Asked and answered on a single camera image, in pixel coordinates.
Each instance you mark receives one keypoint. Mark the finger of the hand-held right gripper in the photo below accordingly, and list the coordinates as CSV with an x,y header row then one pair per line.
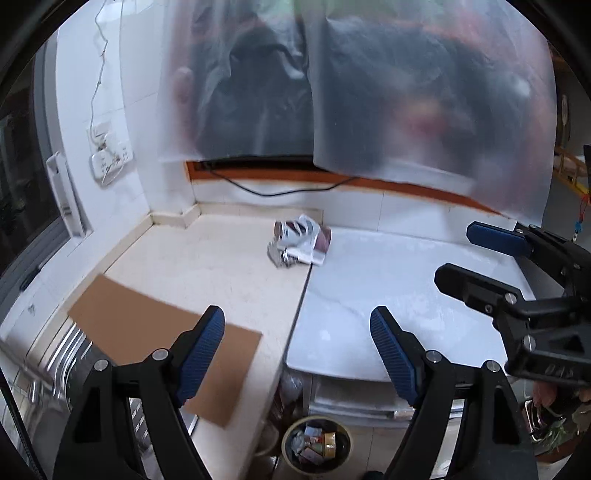
x,y
466,281
496,237

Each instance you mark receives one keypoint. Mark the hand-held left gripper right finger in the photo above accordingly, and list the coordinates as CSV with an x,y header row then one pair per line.
x,y
392,355

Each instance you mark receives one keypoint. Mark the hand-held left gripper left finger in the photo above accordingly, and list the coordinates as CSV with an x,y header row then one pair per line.
x,y
203,353

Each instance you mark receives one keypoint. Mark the silver foil wrapper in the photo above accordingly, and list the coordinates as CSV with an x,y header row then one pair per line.
x,y
282,259

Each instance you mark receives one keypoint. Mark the round black waste bin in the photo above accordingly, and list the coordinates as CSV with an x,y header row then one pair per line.
x,y
287,451

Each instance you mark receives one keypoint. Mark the white cabinet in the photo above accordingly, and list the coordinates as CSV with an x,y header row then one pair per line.
x,y
351,397

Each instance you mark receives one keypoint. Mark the brown cardboard sheet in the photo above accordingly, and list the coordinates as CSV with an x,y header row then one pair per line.
x,y
138,304

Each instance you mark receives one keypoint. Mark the clear plastic bag under counter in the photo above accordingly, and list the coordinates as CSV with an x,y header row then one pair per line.
x,y
291,392

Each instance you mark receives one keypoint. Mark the yellow wooden rack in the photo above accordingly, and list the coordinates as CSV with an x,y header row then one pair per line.
x,y
575,170

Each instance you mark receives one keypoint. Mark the stainless steel sink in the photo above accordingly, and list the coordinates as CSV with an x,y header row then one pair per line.
x,y
41,397

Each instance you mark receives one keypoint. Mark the translucent plastic sheet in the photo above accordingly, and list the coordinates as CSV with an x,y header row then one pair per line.
x,y
369,92

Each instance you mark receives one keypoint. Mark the grey framed window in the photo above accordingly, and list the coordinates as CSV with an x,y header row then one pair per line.
x,y
23,161

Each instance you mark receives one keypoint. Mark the brown wooden window frame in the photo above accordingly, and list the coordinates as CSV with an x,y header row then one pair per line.
x,y
286,175

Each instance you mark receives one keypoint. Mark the white wall socket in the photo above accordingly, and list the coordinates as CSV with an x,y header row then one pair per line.
x,y
99,166

